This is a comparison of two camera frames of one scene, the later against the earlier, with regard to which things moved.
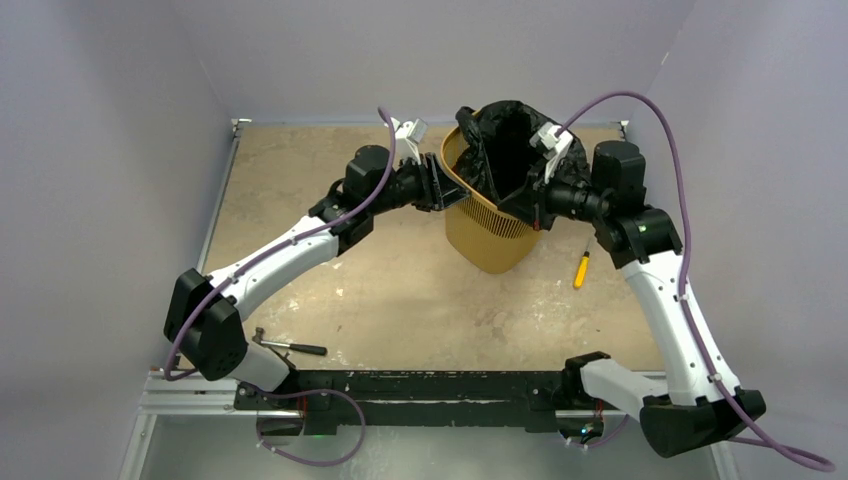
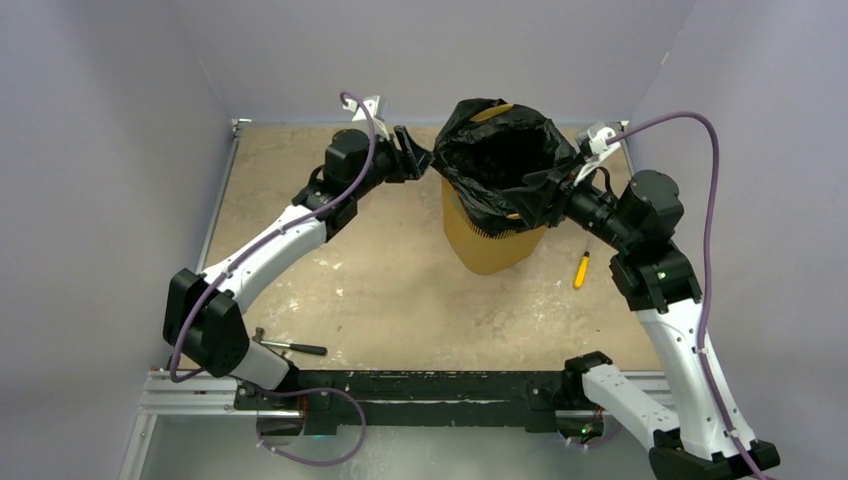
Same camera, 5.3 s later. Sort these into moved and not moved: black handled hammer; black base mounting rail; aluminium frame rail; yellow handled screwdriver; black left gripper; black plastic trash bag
Moved: black plastic trash bag; black left gripper
Not moved: black base mounting rail; aluminium frame rail; yellow handled screwdriver; black handled hammer
